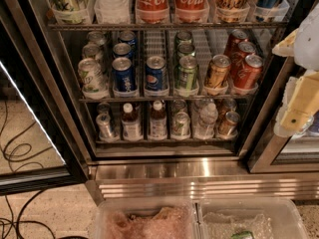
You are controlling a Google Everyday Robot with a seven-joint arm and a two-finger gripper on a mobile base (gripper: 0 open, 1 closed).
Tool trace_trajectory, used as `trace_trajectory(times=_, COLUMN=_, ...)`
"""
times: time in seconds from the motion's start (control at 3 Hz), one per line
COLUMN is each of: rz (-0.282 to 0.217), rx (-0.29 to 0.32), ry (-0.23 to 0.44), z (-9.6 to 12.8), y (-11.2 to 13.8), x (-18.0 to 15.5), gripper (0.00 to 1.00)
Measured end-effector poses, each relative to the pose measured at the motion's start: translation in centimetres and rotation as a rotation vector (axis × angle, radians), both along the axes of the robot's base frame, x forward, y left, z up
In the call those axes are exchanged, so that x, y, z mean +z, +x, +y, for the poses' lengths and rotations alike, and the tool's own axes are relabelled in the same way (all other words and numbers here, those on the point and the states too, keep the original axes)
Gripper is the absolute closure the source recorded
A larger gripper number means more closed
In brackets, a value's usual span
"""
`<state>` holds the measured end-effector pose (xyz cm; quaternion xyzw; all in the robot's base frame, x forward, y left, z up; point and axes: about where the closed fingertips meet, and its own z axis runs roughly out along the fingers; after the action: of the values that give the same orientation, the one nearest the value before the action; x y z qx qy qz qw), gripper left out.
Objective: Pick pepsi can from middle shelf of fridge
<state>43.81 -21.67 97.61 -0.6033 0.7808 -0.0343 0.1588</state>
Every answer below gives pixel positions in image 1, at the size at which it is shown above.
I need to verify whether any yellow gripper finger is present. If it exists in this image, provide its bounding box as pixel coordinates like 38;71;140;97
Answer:
272;29;298;57
280;71;319;131

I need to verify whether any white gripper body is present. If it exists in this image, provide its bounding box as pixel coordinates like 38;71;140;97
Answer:
294;4;319;71

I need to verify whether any blue pepsi can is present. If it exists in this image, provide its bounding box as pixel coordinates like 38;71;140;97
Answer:
112;57;137;93
113;43;134;60
118;30;138;51
146;56;167;92

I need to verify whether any middle red coke can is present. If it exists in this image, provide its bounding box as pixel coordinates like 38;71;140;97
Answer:
230;41;256;80

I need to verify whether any red coke can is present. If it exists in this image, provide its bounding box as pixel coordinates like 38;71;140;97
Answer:
224;29;249;56
234;55;263;90
230;41;256;80

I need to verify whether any front red coke can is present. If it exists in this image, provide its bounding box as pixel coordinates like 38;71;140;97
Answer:
234;55;263;90

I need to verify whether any rear red coke can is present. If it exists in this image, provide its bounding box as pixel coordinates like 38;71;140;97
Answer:
224;29;249;56

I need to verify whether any front gold can bottom shelf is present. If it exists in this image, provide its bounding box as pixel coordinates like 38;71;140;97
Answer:
218;111;240;135

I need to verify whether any green can bottom shelf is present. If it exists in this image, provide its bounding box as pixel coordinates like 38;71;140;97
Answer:
172;112;190;138

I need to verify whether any stainless steel fridge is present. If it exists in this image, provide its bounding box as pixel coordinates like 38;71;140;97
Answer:
6;0;319;207

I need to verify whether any clear water bottle top shelf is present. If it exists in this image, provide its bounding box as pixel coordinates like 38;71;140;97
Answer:
95;0;130;24

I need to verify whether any rear white green can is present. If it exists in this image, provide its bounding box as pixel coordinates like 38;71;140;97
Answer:
87;31;108;49

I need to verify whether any white green can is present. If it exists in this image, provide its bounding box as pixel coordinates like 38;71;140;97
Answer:
82;43;106;72
78;58;106;93
87;31;108;49

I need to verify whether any front white green can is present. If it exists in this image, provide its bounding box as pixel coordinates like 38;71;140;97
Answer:
78;58;106;93

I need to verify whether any middle white green can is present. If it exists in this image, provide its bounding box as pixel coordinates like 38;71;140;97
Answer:
82;43;106;72

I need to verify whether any silver can bottom shelf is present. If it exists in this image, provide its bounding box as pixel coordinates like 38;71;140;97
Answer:
96;113;116;138

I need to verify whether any open glass fridge door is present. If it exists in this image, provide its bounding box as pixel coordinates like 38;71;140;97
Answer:
1;0;90;195

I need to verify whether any gold label bottle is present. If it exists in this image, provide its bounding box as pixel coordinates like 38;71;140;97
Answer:
214;0;248;23

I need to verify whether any small water bottle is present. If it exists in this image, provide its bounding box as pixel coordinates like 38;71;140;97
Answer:
194;103;218;139

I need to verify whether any right coca-cola bottle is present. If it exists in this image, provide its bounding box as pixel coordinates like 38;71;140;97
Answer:
174;0;205;23

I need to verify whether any coca-cola bottle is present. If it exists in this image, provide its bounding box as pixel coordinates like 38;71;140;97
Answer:
174;0;205;23
137;0;168;24

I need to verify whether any right clear plastic bin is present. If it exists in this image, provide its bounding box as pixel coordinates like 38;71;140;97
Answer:
197;197;310;239

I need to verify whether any clear plastic bin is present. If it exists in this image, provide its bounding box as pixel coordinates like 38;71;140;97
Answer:
94;197;199;239
197;197;310;239

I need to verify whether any left coca-cola bottle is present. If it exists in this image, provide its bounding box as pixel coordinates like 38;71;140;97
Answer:
137;0;168;24

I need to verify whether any right brown tea bottle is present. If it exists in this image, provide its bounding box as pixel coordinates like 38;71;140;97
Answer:
150;101;166;140

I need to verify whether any brown tea bottle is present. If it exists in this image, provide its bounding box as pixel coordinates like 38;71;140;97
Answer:
150;101;166;140
122;103;143;141

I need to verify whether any left brown tea bottle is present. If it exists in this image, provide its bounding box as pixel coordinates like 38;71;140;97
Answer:
122;103;143;141

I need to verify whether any left clear plastic bin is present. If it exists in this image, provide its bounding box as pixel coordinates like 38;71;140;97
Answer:
94;197;199;239

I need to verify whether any green label bottle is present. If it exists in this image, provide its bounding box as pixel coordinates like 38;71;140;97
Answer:
53;0;89;24

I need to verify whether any black floor cable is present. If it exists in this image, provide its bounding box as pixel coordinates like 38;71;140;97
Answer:
0;100;88;239

